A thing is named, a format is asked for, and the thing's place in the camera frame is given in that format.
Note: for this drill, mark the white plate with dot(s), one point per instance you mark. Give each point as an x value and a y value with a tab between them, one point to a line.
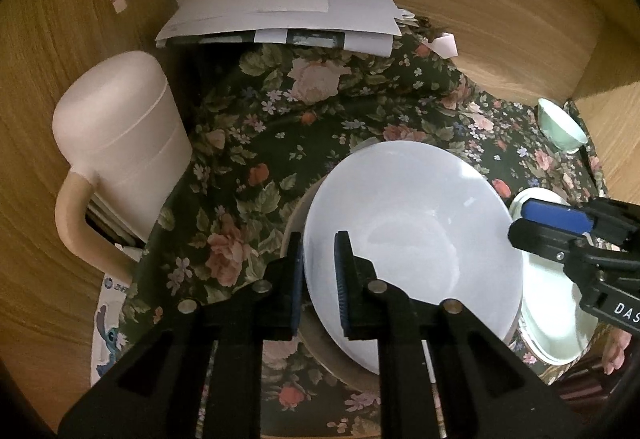
415	199

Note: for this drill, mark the brown plate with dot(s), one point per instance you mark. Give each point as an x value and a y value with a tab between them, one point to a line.
322	356

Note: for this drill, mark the person's right hand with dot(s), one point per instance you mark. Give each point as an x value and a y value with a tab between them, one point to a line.
615	354

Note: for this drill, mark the cartoon sticker sheet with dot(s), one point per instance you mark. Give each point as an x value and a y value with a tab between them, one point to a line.
107	319

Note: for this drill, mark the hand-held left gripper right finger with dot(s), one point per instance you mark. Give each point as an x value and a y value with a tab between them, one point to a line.
342	289

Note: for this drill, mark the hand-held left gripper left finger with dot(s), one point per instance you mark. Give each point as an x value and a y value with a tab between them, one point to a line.
298	284

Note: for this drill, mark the light green plate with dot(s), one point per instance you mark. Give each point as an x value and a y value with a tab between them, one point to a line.
550	319

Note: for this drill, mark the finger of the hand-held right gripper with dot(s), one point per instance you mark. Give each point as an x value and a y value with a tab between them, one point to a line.
550	214
540	239

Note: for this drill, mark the pale pink lidded jug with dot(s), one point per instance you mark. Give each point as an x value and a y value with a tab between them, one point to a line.
120	129

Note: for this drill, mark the white folded card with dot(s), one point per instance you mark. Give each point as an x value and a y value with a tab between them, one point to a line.
445	44

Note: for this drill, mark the light green bowl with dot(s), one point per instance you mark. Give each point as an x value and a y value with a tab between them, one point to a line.
560	126

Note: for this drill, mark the dark floral tablecloth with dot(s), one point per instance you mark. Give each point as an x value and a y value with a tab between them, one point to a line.
250	129

